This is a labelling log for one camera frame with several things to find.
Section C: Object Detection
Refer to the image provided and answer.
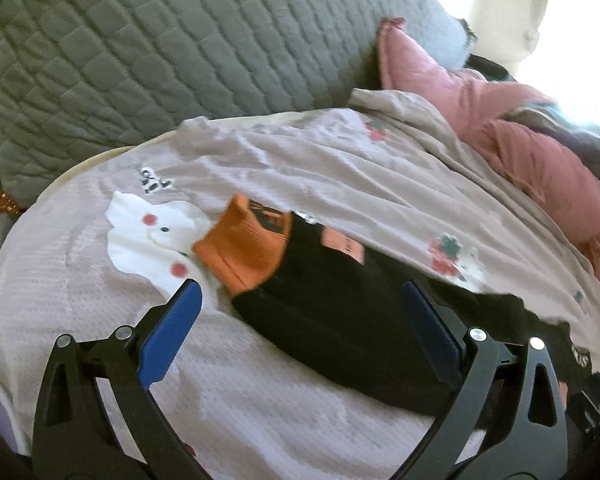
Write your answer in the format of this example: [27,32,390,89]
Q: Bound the grey quilted cushion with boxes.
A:
[0,0,468,208]

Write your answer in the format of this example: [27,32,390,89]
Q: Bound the dark cloth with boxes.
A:
[502,97,600,191]

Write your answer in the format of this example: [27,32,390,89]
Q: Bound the black garment with orange cuff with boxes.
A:
[192,193,600,416]

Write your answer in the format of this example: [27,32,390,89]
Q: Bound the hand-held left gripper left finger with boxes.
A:
[32,279,212,480]

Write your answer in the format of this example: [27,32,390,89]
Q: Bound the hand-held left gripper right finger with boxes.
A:
[395,279,568,480]

